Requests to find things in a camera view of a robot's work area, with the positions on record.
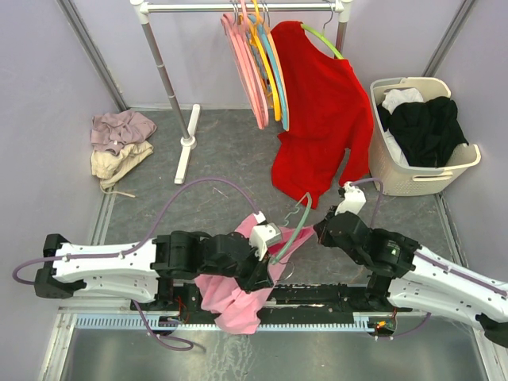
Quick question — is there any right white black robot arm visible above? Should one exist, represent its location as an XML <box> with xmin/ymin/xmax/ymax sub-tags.
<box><xmin>314</xmin><ymin>212</ymin><xmax>507</xmax><ymax>347</ymax></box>

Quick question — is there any black garment in basket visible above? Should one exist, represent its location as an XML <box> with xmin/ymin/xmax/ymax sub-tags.
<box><xmin>377</xmin><ymin>96</ymin><xmax>468</xmax><ymax>167</ymax></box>

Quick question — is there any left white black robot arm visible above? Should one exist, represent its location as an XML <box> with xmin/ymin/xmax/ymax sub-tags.
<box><xmin>34</xmin><ymin>231</ymin><xmax>274</xmax><ymax>310</ymax></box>

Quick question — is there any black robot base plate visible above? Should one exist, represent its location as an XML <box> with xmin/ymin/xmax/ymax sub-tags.
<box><xmin>140</xmin><ymin>283</ymin><xmax>396</xmax><ymax>325</ymax></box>

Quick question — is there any teal wavy hanger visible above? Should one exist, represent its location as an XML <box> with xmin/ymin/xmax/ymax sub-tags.
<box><xmin>269</xmin><ymin>192</ymin><xmax>313</xmax><ymax>285</ymax></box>

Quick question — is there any beige crumpled garment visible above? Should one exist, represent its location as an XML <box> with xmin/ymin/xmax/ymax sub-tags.
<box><xmin>90</xmin><ymin>141</ymin><xmax>154</xmax><ymax>198</ymax></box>

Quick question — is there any light blue hanger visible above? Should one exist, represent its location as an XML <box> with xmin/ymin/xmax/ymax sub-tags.
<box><xmin>257</xmin><ymin>19</ymin><xmax>287</xmax><ymax>124</ymax></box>

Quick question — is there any red t shirt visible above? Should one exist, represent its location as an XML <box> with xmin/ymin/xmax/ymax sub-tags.
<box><xmin>271</xmin><ymin>21</ymin><xmax>374</xmax><ymax>208</ymax></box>

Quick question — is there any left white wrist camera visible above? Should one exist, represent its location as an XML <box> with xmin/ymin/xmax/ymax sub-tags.
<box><xmin>249</xmin><ymin>223</ymin><xmax>283</xmax><ymax>261</ymax></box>

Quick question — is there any light blue cable duct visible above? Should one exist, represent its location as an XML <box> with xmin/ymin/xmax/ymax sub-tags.
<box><xmin>75</xmin><ymin>314</ymin><xmax>397</xmax><ymax>333</ymax></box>

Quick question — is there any lime green hanger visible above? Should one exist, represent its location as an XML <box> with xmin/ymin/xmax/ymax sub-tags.
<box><xmin>301</xmin><ymin>10</ymin><xmax>344</xmax><ymax>60</ymax></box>

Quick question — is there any cream laundry basket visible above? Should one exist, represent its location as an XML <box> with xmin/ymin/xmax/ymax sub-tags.
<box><xmin>369</xmin><ymin>77</ymin><xmax>481</xmax><ymax>196</ymax></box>

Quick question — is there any mauve crumpled garment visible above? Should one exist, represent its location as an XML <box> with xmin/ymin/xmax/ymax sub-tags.
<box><xmin>90</xmin><ymin>110</ymin><xmax>157</xmax><ymax>156</ymax></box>

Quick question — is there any pink t shirt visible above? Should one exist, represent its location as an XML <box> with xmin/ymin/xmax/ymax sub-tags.
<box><xmin>194</xmin><ymin>214</ymin><xmax>316</xmax><ymax>334</ymax></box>

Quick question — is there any yellow hanger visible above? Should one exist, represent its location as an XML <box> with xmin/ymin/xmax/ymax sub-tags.
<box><xmin>248</xmin><ymin>1</ymin><xmax>282</xmax><ymax>121</ymax></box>

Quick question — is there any white metal clothes rack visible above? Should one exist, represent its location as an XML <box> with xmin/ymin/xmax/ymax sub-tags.
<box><xmin>130</xmin><ymin>0</ymin><xmax>352</xmax><ymax>185</ymax></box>

